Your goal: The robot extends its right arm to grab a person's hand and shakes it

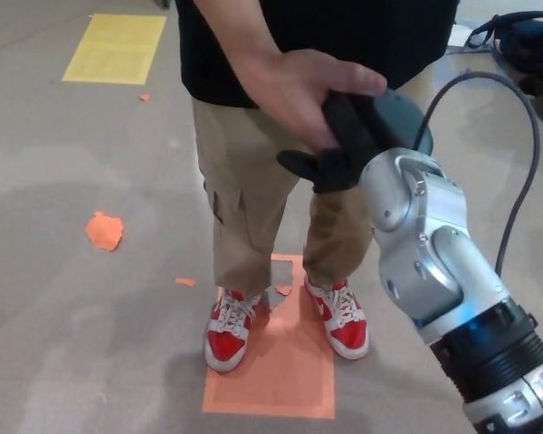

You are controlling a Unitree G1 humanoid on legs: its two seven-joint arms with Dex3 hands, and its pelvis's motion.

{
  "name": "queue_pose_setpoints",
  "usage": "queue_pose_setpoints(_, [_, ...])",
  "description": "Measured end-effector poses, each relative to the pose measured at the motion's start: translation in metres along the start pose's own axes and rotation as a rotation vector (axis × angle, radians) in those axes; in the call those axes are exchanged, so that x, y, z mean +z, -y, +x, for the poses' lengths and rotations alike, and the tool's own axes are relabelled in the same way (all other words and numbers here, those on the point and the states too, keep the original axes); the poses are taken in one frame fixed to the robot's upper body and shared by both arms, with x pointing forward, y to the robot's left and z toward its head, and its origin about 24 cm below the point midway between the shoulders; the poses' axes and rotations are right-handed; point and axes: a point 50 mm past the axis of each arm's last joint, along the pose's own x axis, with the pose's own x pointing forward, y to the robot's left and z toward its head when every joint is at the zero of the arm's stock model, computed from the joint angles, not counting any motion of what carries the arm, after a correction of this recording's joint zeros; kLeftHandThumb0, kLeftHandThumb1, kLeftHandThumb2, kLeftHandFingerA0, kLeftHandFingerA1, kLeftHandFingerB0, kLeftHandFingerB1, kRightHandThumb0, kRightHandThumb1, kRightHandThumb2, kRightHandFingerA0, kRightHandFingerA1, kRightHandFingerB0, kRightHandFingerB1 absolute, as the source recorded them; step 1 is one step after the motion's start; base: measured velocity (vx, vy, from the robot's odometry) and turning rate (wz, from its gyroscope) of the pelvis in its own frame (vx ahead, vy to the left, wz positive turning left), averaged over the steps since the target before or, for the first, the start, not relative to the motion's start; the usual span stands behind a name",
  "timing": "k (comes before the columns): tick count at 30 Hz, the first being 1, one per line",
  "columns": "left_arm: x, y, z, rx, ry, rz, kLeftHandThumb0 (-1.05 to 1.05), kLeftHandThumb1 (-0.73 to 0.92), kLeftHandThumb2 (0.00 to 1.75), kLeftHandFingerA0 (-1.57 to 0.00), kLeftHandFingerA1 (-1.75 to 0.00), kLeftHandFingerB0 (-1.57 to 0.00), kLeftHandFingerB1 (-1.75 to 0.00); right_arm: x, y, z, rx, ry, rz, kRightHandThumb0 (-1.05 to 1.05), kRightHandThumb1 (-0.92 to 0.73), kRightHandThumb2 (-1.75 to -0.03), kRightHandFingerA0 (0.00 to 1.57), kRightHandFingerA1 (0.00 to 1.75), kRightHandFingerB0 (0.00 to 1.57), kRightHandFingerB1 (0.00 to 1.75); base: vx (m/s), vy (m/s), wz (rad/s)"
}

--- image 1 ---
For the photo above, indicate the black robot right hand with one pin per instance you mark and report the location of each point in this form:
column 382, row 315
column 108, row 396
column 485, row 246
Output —
column 357, row 131

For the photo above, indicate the person's right hand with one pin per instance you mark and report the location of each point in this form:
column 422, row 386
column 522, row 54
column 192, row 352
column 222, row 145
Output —
column 289, row 86

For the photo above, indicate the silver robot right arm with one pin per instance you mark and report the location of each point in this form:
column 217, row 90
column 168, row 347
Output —
column 416, row 253

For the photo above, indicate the person's right forearm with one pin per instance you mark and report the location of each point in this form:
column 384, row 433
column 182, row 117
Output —
column 226, row 27

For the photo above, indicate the person's left red white sneaker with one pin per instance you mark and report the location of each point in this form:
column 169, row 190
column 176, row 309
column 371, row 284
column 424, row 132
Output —
column 348, row 336

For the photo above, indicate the person's red white sneaker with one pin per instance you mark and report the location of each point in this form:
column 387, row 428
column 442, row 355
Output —
column 348, row 336
column 224, row 346

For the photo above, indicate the person's right red white sneaker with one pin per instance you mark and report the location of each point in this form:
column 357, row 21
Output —
column 224, row 346

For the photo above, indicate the black t-shirt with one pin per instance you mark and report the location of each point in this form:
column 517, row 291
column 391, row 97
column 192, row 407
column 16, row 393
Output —
column 344, row 36

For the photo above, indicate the khaki cargo trousers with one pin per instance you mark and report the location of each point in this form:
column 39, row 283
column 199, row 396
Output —
column 244, row 158

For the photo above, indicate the white paper sheet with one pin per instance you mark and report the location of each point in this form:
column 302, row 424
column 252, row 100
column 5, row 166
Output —
column 459, row 35

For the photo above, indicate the tiny orange paper scrap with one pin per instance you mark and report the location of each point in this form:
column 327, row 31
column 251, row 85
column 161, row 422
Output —
column 145, row 97

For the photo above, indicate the curled orange paper scrap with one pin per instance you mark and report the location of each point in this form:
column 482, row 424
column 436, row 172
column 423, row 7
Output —
column 284, row 289

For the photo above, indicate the yellow paper sheet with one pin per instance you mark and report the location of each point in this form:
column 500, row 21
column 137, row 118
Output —
column 115, row 50

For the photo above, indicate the dark blue backpack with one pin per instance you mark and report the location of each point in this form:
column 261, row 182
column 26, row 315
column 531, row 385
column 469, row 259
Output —
column 529, row 40

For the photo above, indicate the small flat orange paper scrap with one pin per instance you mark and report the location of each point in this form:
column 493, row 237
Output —
column 185, row 282

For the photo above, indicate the large torn orange paper piece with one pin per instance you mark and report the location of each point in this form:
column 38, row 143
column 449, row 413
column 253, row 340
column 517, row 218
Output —
column 104, row 231

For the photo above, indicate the orange paper sheet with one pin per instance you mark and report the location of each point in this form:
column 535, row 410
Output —
column 273, row 380

